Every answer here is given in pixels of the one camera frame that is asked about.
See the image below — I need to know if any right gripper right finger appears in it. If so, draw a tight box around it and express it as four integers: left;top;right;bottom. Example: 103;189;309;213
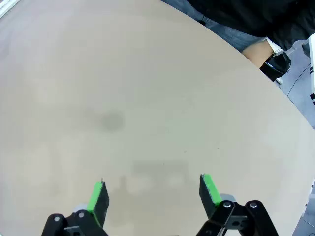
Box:
195;173;280;236

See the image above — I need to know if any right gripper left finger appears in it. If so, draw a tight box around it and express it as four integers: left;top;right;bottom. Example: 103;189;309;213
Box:
40;180;110;236

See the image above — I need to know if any person's left hand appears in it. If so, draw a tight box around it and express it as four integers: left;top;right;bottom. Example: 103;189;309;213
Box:
242;39;275;69

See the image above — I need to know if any person in black jacket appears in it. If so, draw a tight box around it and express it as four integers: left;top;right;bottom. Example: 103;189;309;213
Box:
161;0;315;54

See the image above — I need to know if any smartwatch with white strap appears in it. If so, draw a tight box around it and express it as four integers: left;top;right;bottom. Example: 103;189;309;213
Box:
267;37;284;58

